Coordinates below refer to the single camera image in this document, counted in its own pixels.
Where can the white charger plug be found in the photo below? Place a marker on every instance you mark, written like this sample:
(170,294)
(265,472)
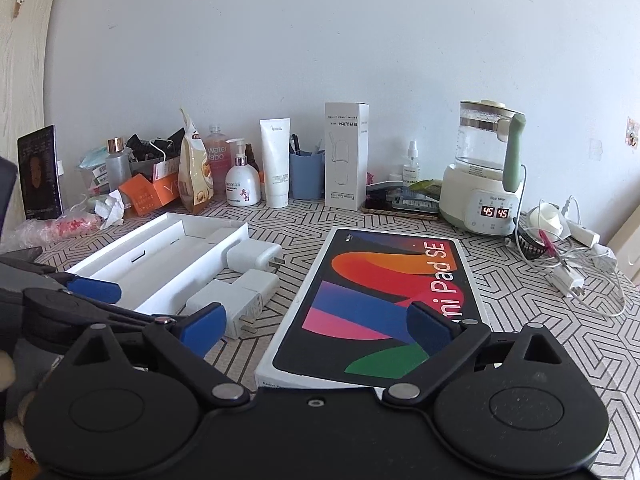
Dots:
(212,296)
(250,256)
(259,285)

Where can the small clear spray bottle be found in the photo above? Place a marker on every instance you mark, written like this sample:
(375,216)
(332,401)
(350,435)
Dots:
(411,170)

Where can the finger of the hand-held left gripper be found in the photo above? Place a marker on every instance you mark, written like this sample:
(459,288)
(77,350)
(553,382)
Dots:
(95,291)
(125,312)

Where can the white round gadget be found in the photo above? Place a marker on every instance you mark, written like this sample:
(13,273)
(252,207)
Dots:
(545,220)

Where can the white cosmetic tube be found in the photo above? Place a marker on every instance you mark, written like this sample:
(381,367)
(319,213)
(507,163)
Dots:
(276,165)

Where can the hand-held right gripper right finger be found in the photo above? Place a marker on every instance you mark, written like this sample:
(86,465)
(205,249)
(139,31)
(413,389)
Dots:
(430,324)

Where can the frosted bottle with copper cap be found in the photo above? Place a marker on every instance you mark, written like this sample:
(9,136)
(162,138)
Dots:
(118,167)

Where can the white box tray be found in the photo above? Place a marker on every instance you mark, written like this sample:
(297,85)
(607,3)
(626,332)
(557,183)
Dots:
(145,255)

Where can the black pen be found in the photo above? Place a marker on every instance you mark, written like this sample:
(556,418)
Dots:
(295,144)

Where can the blue face mask pack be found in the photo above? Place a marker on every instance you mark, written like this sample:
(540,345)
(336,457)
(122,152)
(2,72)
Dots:
(92,159)

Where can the blue pen cup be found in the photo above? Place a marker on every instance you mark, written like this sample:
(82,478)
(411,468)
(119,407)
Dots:
(306,177)

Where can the white power strip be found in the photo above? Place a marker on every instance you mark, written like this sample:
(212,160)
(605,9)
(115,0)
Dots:
(586,234)

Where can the tan snack bag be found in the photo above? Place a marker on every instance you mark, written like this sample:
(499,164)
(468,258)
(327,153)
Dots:
(196,170)

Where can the green packet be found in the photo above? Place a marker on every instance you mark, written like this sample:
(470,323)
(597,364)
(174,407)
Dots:
(425,188)

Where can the brown small bottle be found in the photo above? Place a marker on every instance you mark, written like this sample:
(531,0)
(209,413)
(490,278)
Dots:
(251,157)

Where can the white pump bottle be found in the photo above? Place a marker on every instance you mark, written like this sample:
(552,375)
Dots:
(243,185)

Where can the crumpled white tissue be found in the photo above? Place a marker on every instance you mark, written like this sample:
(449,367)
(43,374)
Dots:
(111,207)

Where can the pink clear bottle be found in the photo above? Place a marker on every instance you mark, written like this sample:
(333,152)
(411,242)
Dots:
(217,160)

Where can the pale wooden cabinet panel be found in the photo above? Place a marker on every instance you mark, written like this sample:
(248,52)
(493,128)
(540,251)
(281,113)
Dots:
(25,60)

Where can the barcode labelled packets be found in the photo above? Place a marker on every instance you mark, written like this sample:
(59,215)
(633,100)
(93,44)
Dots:
(99,176)

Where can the green round case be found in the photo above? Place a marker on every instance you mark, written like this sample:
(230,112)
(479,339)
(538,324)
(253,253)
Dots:
(97,202)

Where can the geometric patterned desktop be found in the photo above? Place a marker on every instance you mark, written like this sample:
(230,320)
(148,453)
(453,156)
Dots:
(530,320)

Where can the red small scissors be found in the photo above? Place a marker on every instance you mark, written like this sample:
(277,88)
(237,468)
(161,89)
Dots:
(549,244)

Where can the colourful tablet box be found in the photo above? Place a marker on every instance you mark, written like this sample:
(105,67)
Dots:
(370,305)

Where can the tall white carton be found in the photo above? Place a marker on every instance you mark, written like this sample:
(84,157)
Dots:
(346,155)

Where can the orange cardboard box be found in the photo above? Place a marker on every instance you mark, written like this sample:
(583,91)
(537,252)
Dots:
(147,195)

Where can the cream furniture edge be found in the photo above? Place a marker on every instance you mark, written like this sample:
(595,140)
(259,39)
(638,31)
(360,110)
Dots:
(627,245)

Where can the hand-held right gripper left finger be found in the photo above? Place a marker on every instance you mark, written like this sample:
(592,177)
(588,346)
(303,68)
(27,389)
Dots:
(202,330)

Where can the clear bag with red pieces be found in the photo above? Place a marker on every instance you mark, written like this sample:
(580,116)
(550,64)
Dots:
(55,230)

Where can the white kettle heating base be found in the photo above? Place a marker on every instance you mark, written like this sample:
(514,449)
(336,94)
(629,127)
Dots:
(462,205)

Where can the black comb brush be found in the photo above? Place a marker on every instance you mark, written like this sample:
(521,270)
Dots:
(530,245)

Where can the wall hook sticker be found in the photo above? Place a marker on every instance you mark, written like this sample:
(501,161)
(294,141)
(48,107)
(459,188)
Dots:
(634,132)

